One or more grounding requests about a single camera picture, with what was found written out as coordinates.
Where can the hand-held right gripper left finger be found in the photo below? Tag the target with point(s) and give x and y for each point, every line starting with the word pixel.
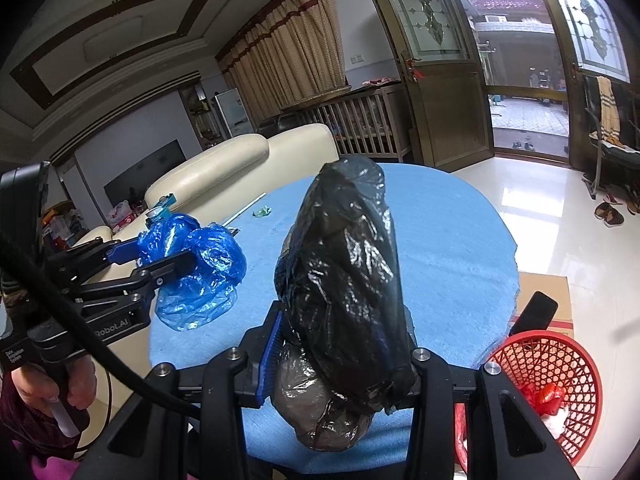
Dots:
pixel 272 345

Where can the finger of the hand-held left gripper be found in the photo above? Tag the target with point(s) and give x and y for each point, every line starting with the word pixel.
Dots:
pixel 122 252
pixel 165 267

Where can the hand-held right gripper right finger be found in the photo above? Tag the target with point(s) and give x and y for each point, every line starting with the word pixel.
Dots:
pixel 430 375

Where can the blue plastic bag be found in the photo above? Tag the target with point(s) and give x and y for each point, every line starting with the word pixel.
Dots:
pixel 210 260

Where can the black plastic bag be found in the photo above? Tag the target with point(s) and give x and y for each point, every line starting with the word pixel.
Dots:
pixel 345 270

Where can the red plastic bag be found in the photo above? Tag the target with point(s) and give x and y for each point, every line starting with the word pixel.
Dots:
pixel 550 395

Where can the white tissue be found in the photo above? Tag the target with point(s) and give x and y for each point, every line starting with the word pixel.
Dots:
pixel 556 422

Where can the red mesh basket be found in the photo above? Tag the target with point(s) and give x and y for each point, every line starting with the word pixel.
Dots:
pixel 575 360

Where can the person's left forearm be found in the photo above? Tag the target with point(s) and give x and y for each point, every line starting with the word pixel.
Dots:
pixel 20 430

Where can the person's left hand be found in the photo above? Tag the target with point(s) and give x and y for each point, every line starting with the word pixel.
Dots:
pixel 75 385

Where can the pink plastic bag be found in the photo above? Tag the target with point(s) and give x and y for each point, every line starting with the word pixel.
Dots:
pixel 120 212

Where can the black television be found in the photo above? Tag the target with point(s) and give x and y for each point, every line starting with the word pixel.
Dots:
pixel 145 170

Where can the long white stick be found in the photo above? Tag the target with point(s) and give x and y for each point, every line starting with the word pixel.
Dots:
pixel 245 208

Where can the green candy wrapper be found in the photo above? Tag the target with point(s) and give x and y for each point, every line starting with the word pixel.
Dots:
pixel 261 211

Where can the beige leather sofa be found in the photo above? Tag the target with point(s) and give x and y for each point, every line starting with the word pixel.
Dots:
pixel 240 170

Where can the black rectangular object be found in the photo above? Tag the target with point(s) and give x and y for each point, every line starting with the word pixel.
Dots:
pixel 537 310

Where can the brown cardboard box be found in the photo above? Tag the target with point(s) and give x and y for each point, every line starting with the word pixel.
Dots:
pixel 545 285

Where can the dark display shelf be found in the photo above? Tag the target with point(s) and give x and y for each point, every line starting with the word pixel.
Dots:
pixel 200 120

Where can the white refrigerator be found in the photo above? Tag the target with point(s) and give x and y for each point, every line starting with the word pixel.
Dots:
pixel 232 112

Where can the dark slipper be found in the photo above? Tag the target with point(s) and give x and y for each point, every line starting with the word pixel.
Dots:
pixel 615 216
pixel 602 210

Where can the wooden crib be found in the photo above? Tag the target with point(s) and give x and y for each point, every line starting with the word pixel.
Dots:
pixel 365 120

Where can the beige curtain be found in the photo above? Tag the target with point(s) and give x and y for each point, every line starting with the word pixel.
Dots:
pixel 295 50

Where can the wooden stained glass door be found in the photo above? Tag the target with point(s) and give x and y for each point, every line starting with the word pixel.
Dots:
pixel 595 20
pixel 450 110

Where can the dark metal chair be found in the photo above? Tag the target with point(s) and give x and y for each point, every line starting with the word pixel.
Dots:
pixel 615 150

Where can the red door ornament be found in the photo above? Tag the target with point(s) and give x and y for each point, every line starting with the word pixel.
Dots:
pixel 415 72

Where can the striped cloth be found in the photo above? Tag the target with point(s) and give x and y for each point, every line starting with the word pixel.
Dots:
pixel 607 105

